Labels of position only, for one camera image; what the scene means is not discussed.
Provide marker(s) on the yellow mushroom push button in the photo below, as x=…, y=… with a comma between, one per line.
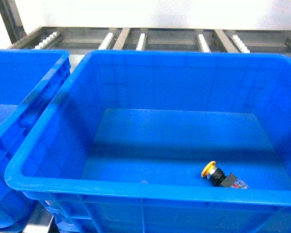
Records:
x=219, y=179

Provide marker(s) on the large blue plastic bin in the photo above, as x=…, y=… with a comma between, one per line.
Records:
x=121, y=147

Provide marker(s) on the metal roller conveyor rack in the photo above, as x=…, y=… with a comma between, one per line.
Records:
x=80, y=40

